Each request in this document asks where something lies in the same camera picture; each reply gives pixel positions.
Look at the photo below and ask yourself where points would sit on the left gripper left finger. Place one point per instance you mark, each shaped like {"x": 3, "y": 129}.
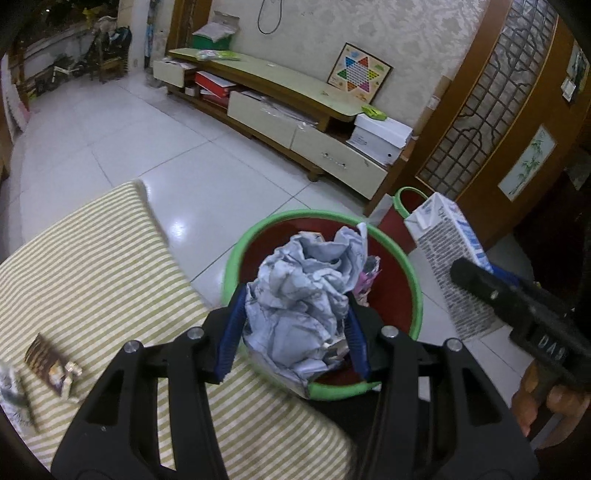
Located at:
{"x": 222, "y": 331}

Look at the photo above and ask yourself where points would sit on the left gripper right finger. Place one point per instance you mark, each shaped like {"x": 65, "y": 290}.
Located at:
{"x": 370, "y": 351}

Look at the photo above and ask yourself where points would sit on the grey newspaper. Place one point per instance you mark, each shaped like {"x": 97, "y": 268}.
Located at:
{"x": 297, "y": 305}

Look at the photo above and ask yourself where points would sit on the pink plastic snack bag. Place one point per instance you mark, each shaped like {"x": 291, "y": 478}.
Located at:
{"x": 366, "y": 279}

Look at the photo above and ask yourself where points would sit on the right hand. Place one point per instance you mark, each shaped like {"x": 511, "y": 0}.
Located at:
{"x": 566, "y": 407}

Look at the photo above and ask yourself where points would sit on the red bin green rim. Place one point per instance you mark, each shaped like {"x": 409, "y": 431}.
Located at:
{"x": 396, "y": 293}

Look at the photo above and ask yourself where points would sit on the brown chocolate wrapper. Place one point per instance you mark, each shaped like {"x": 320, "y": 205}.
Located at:
{"x": 57, "y": 372}

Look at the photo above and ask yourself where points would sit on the white cardboard box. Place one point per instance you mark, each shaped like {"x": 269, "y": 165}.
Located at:
{"x": 381, "y": 140}

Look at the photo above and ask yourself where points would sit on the bamboo picture on door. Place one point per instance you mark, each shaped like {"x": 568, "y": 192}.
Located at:
{"x": 529, "y": 163}

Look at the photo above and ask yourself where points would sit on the wooden tv cabinet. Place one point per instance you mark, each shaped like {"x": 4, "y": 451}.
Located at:
{"x": 301, "y": 117}

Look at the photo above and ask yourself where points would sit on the wooden lattice door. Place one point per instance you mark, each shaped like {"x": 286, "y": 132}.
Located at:
{"x": 524, "y": 69}

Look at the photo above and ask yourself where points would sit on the green packet on cabinet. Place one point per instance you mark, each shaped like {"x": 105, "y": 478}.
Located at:
{"x": 374, "y": 113}

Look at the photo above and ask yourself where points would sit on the crumpled printed paper wrapper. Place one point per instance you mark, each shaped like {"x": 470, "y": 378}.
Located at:
{"x": 14, "y": 402}

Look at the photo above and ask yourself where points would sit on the red folder in cabinet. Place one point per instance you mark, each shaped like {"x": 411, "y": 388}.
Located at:
{"x": 215, "y": 85}

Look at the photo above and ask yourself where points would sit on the chinese checkers board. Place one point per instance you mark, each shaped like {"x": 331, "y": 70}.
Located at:
{"x": 358, "y": 73}

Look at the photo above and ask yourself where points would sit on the green box with papers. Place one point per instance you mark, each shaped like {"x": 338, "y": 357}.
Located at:
{"x": 217, "y": 33}

